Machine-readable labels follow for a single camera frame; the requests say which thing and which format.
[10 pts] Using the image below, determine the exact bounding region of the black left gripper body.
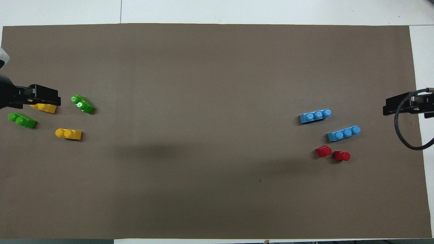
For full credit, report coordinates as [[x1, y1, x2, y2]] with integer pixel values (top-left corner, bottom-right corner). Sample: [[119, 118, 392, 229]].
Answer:
[[14, 84, 62, 109]]

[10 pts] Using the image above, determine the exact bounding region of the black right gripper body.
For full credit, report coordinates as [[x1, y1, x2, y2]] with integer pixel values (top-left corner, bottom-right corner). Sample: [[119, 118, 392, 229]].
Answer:
[[383, 91, 434, 119]]

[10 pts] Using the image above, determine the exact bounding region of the green two-stud toy brick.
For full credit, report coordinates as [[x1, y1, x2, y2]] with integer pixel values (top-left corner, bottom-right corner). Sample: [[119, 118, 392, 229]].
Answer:
[[71, 95, 95, 114], [8, 112, 37, 129]]

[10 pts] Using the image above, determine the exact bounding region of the blue three-stud toy brick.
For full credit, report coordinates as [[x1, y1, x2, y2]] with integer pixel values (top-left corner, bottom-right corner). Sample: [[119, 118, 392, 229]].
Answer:
[[299, 108, 332, 125], [327, 125, 361, 142]]

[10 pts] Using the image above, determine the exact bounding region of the yellow two-stud toy brick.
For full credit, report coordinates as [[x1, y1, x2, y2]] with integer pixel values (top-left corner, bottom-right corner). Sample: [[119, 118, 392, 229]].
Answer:
[[29, 103, 57, 114], [55, 128, 82, 140]]

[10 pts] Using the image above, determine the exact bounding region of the brown table mat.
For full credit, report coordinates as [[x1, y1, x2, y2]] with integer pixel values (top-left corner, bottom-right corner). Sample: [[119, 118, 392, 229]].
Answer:
[[1, 23, 433, 239]]

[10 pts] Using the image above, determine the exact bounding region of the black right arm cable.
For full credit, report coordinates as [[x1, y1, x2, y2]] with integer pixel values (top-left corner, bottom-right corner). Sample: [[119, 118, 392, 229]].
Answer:
[[394, 87, 434, 151]]

